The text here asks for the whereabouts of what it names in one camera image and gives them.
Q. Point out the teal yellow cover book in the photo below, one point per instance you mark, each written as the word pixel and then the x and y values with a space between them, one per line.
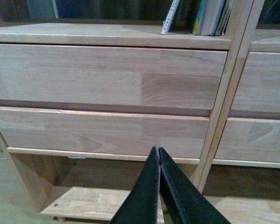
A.
pixel 208 16

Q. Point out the wooden drawer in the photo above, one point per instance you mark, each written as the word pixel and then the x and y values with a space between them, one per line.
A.
pixel 250 140
pixel 102 132
pixel 259 86
pixel 146 77

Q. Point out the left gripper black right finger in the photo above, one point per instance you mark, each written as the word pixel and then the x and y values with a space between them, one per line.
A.
pixel 185 203

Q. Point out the white illustrated cover book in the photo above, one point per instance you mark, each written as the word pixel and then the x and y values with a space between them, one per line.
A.
pixel 170 17

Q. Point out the upper left wooden drawer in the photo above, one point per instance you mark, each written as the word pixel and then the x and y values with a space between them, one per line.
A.
pixel 146 77

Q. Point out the right wooden shelf unit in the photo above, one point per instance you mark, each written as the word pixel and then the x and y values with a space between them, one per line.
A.
pixel 247 192

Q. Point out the upper right wooden drawer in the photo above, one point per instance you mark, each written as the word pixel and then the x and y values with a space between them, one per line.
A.
pixel 259 86

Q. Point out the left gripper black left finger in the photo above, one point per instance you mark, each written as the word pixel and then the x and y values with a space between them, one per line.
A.
pixel 141 205

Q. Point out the wooden shelf unit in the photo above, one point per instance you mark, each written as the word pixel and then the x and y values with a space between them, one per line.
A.
pixel 247 192
pixel 59 183

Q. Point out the left wooden shelf unit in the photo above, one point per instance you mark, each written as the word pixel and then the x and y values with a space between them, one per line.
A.
pixel 59 183

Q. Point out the lower left wooden drawer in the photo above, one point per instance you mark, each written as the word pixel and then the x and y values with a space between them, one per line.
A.
pixel 102 132

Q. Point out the lower right wooden drawer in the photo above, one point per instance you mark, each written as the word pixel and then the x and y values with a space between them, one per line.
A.
pixel 250 140

